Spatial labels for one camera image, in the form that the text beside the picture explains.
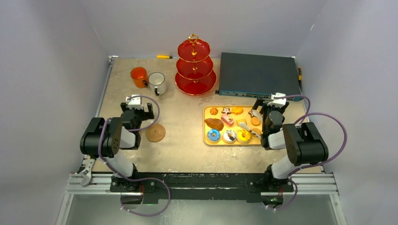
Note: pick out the upper round biscuit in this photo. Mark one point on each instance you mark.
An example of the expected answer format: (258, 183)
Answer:
(255, 121)

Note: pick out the dark network switch box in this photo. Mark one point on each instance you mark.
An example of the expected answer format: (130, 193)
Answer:
(258, 76)

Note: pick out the white-iced star cookie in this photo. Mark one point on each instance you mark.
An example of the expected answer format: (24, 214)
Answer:
(226, 110)

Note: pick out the chocolate star cookie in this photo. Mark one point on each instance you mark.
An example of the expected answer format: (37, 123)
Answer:
(251, 113)

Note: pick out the orange mug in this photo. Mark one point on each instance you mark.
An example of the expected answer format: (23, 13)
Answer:
(139, 77)

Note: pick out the red three-tier cake stand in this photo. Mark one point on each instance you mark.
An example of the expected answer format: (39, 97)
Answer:
(195, 69)

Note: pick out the round biscuit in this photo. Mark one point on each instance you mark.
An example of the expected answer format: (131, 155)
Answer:
(255, 121)
(256, 132)

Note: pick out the yellow black tool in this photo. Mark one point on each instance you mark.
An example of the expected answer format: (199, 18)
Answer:
(299, 74)

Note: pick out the yellow serving tray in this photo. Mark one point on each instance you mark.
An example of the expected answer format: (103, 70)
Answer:
(254, 141)

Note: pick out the yellow frosted donut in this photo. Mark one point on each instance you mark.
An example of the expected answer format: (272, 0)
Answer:
(243, 136)

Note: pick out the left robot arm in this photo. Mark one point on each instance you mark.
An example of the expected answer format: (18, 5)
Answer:
(103, 140)

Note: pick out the lower round biscuit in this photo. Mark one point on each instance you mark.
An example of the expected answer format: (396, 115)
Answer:
(256, 132)

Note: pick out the metal white-tipped tongs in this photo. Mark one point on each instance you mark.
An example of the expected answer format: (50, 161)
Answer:
(250, 126)

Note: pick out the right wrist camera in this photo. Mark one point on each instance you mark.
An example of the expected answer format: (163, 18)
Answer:
(277, 100)

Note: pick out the white chocolate-drizzled donut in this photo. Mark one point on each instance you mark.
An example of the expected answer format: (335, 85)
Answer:
(229, 136)

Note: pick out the black base frame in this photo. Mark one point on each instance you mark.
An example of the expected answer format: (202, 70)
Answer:
(249, 187)

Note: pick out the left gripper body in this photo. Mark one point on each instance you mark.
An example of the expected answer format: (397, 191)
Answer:
(139, 114)

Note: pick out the white enamel mug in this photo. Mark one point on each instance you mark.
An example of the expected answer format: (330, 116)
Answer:
(157, 83)

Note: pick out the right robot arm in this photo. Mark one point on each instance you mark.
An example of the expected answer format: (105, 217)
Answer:
(304, 144)

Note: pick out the silver wrench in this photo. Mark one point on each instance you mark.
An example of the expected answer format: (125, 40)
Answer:
(86, 173)

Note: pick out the orange fish-shaped cake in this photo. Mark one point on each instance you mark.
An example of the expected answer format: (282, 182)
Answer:
(237, 110)

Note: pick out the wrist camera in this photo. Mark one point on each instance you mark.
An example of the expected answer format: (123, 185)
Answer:
(277, 100)
(134, 102)

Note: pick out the swirl butter cookie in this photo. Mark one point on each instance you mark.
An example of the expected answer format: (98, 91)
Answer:
(213, 111)

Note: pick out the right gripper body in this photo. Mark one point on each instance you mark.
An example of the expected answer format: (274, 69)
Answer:
(268, 105)

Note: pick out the pink layered cake slice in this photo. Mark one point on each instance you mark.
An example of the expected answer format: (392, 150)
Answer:
(227, 120)

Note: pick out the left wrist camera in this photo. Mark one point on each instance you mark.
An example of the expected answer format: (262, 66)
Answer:
(134, 102)

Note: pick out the brown bread pastry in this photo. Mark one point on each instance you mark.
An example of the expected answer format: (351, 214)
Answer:
(214, 123)

